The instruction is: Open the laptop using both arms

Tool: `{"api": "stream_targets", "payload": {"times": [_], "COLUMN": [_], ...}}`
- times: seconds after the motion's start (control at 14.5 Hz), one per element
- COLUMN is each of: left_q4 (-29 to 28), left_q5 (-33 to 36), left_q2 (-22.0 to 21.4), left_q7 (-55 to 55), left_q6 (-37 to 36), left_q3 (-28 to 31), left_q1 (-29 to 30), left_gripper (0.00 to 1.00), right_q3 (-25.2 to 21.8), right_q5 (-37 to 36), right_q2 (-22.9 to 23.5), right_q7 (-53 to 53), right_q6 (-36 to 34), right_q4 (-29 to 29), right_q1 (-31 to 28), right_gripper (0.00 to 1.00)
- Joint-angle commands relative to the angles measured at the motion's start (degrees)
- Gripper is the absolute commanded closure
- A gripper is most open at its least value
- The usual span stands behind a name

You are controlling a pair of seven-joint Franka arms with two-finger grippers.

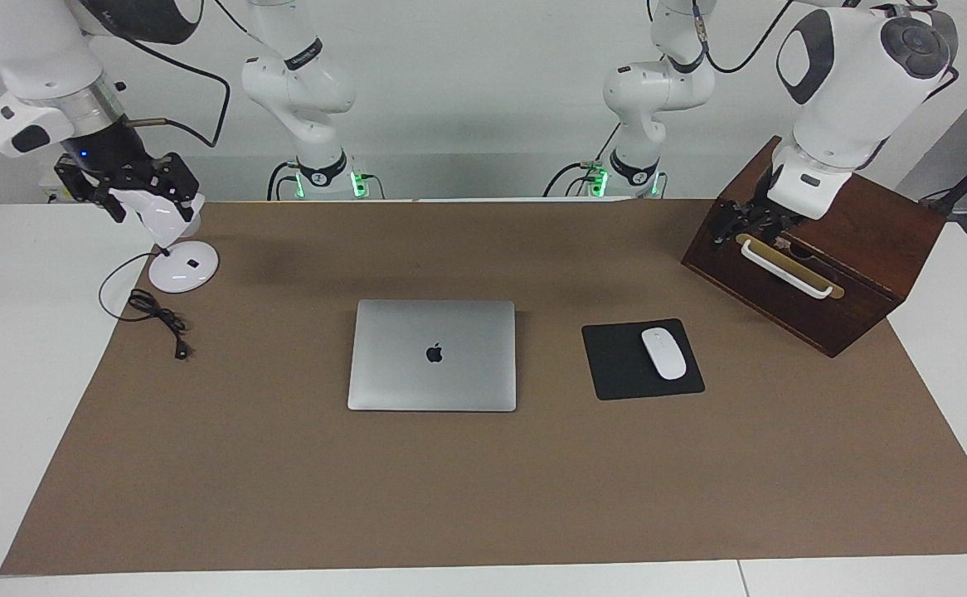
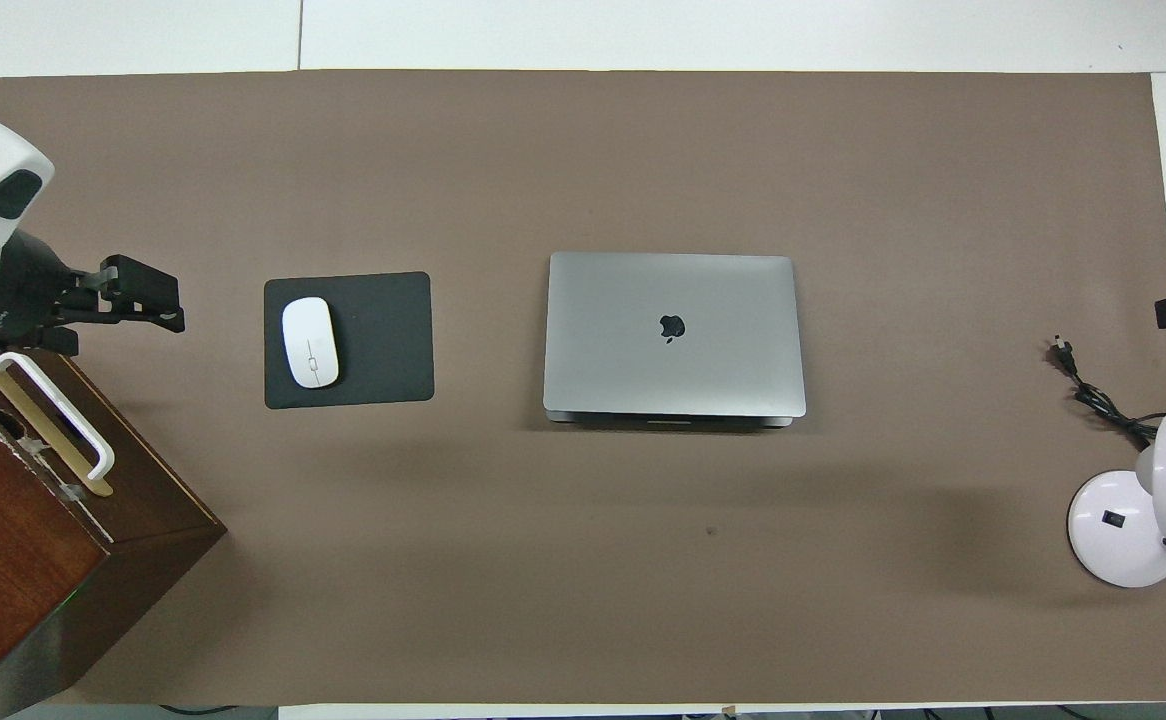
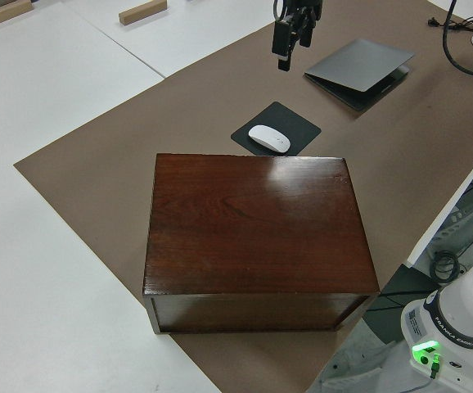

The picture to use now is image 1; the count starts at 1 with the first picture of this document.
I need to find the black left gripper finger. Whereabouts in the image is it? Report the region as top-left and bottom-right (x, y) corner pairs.
(712, 201), (755, 250)
(739, 218), (789, 247)

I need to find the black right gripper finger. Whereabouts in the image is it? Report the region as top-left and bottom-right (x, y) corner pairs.
(55, 160), (128, 224)
(158, 153), (202, 221)

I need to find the silver apple laptop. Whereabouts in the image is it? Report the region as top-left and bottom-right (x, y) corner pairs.
(347, 299), (518, 413)

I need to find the white desk lamp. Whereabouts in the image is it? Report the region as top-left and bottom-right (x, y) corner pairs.
(110, 187), (220, 294)

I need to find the dark brown wooden box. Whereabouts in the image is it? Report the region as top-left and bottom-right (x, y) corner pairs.
(681, 135), (947, 358)

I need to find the white computer mouse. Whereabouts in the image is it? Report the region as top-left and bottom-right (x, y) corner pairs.
(641, 328), (688, 381)

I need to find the black mouse pad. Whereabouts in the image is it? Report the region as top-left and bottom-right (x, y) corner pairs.
(581, 318), (706, 401)

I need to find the brown table mat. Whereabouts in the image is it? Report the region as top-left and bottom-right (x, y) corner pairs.
(0, 199), (967, 576)

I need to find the white box handle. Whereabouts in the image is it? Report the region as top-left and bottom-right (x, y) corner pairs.
(739, 236), (834, 299)

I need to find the black right arm base cable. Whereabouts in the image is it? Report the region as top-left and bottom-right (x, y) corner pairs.
(265, 160), (302, 201)

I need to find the black arm base cable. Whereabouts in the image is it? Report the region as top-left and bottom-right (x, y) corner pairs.
(542, 123), (622, 198)
(265, 160), (302, 201)

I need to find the black lamp power cable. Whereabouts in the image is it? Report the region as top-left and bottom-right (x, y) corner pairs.
(99, 251), (192, 361)

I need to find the black left arm base cable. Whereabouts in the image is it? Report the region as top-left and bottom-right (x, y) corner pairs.
(542, 123), (622, 198)

